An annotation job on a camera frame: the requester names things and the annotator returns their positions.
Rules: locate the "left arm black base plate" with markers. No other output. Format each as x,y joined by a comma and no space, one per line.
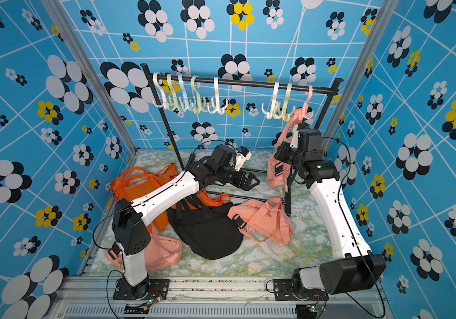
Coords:
148,289

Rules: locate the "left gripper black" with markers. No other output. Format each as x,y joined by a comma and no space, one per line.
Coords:
241,183

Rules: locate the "pink bag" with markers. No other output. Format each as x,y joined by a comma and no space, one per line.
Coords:
263,221
279,168
161,252

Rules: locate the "orange bag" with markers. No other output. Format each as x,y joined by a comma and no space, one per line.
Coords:
205,199
137,182

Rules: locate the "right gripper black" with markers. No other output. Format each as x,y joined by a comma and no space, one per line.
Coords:
281,149

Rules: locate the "white hook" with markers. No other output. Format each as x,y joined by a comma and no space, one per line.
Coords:
158,89
215,105
273,111

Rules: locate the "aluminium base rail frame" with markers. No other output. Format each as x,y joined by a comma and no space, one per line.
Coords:
210,297

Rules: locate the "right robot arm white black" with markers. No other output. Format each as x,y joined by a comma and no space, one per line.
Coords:
354,266

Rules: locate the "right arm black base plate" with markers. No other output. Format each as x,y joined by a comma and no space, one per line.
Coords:
284,290

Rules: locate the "black metal clothes rack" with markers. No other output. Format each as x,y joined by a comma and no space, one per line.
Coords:
329,92

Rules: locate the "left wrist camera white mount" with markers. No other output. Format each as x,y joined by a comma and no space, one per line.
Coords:
242,155

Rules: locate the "black bag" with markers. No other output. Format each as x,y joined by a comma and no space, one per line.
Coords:
208,230

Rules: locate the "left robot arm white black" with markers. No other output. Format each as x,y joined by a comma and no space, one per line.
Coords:
131,226

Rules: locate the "pale green hook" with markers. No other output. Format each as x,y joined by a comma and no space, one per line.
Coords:
197,104
286,115
173,102

